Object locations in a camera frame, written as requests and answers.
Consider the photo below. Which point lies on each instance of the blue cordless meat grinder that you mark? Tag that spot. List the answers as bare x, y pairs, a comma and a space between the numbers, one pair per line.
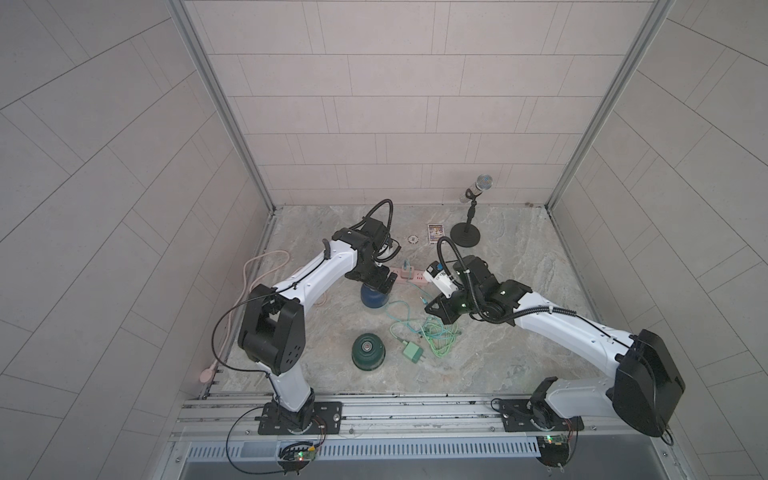
372, 298

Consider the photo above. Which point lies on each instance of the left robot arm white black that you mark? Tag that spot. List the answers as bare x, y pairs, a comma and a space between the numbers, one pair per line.
272, 333

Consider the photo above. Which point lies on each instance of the green cordless meat grinder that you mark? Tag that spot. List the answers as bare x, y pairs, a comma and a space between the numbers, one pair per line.
368, 352

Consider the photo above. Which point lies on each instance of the small playing card box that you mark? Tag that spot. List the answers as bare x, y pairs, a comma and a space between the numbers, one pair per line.
435, 232

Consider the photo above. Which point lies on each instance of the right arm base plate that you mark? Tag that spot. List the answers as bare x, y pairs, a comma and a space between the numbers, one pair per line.
525, 415

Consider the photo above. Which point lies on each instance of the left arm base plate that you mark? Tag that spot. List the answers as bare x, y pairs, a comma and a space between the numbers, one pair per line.
318, 418

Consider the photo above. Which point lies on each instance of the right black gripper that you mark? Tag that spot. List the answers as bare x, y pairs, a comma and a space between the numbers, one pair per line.
443, 311

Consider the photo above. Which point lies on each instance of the pink power strip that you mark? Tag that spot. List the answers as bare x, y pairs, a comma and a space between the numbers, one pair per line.
418, 279

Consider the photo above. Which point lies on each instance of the green USB charger adapter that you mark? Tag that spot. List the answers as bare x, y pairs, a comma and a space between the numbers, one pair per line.
412, 351

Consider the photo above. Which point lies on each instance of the silver microphone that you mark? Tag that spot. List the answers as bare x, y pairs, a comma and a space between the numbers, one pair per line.
483, 183

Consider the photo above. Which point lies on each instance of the right controller board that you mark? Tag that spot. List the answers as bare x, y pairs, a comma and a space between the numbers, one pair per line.
554, 450

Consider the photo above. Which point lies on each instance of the black microphone stand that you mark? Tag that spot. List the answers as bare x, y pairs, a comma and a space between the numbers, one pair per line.
465, 234

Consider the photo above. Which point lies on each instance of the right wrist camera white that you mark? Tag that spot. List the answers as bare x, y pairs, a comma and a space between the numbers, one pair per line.
438, 275

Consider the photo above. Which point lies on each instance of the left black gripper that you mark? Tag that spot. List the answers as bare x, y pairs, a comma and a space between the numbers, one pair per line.
377, 281

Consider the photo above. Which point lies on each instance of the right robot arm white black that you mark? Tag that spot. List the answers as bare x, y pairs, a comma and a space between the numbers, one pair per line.
639, 383

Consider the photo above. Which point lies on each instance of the aluminium rail frame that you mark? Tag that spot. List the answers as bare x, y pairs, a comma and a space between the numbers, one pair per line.
362, 417

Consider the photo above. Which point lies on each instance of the left controller board green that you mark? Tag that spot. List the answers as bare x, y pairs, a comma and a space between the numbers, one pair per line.
303, 451

